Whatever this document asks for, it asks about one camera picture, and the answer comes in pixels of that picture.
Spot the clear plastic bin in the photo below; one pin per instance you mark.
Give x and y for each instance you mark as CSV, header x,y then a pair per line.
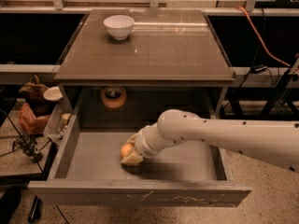
x,y
57,123

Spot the black power adapter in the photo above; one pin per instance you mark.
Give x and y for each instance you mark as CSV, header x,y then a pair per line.
x,y
257,69

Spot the open grey top drawer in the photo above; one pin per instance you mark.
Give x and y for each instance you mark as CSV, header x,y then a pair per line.
x,y
87,169

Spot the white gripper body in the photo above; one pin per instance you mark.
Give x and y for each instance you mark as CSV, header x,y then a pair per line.
x,y
143,146

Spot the white ceramic bowl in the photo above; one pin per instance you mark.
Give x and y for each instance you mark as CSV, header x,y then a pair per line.
x,y
119,26

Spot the orange fruit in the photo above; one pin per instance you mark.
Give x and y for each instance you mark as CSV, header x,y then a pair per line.
x,y
125,149

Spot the black clamp tool on floor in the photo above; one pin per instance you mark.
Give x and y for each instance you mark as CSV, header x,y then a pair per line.
x,y
27,144

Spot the grey cabinet with glass top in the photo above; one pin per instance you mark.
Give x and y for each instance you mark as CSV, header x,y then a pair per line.
x,y
163,63

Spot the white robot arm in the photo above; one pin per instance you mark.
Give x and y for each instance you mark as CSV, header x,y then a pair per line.
x,y
271,141

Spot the small white dish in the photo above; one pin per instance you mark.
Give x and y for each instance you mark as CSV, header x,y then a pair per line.
x,y
53,94

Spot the orange tape roll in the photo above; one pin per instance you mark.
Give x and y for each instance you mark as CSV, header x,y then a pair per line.
x,y
113,96

